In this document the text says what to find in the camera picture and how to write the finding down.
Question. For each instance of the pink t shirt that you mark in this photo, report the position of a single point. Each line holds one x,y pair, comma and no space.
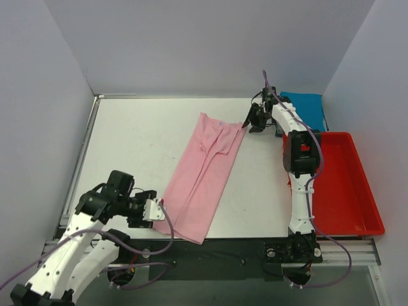
198,182

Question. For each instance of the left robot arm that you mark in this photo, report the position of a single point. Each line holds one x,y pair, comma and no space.
85,249

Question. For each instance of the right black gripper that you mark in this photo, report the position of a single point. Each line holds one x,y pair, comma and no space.
259,115

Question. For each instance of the red plastic tray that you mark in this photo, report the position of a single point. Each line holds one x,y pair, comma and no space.
341,201

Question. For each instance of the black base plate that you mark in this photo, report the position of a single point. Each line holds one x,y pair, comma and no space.
222,259

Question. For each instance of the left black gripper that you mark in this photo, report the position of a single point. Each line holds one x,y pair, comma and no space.
140,210

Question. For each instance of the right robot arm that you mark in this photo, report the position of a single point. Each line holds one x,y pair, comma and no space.
302,153

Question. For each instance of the folded teal t shirt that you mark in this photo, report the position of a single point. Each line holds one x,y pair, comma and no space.
309,107

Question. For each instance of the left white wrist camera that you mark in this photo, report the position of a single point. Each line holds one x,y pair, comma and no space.
153,210

